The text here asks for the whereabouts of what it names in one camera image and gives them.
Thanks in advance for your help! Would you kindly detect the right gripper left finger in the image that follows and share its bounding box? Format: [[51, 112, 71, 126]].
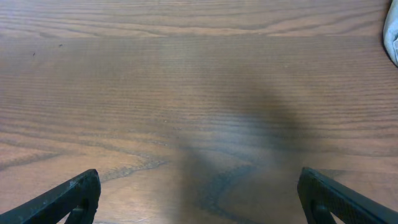
[[1, 169, 101, 224]]

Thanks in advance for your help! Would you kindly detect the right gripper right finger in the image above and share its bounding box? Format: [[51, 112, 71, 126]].
[[297, 167, 397, 224]]

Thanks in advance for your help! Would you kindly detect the khaki beige garment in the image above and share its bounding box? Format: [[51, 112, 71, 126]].
[[382, 0, 398, 66]]

